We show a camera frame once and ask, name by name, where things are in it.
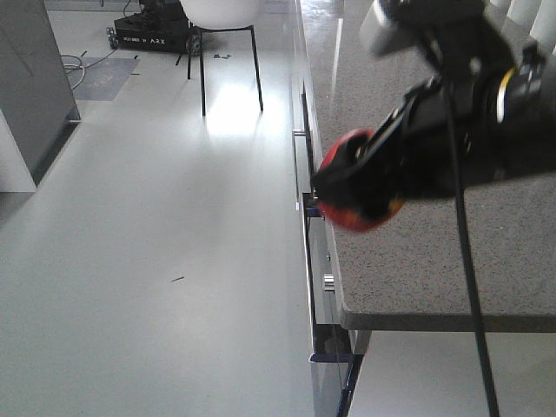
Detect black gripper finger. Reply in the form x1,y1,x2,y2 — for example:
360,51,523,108
311,138,407,220

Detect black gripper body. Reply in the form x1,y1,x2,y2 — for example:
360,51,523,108
355,78,506,200

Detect red yellow apple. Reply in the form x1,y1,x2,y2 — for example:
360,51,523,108
311,129,406,233

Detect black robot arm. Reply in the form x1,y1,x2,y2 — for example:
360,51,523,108
311,1,555,226

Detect grey counter drawer unit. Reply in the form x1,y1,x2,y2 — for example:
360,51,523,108
291,1,371,416

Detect white chair black legs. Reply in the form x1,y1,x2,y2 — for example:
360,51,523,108
181,0,264,117

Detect grey cabinet block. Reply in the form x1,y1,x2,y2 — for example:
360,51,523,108
1,1,80,193

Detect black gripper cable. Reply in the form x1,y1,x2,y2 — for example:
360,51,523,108
416,25,500,417

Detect white floor cable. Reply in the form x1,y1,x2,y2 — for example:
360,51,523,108
60,47,118,91

